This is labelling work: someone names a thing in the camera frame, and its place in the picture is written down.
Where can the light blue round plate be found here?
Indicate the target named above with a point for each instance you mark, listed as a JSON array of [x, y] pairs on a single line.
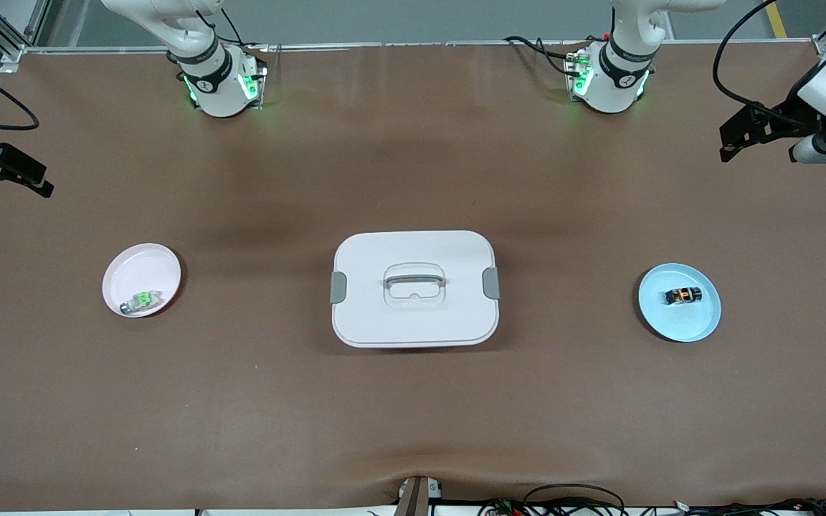
[[678, 322]]

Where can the pink round plate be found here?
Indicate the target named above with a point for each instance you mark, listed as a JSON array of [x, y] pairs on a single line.
[[144, 269]]

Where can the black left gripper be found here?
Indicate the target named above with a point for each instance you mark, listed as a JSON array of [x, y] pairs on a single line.
[[788, 117]]

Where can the metal table edge bracket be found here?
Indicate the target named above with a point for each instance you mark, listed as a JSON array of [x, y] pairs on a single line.
[[416, 496]]

